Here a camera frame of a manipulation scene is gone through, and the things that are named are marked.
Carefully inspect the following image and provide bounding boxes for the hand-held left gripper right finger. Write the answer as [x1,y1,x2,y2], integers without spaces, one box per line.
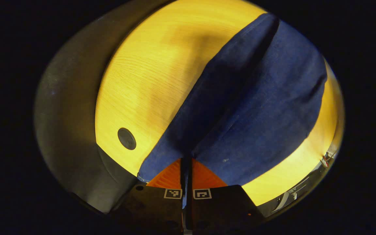
[188,158,265,234]

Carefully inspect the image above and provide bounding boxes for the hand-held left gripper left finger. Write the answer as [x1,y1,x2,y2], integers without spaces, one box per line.
[110,158,186,235]

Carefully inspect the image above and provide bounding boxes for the blue jeans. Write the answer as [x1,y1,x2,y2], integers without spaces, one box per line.
[137,13,328,186]

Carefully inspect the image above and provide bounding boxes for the black table cable hole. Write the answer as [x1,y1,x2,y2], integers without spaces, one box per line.
[117,128,137,150]

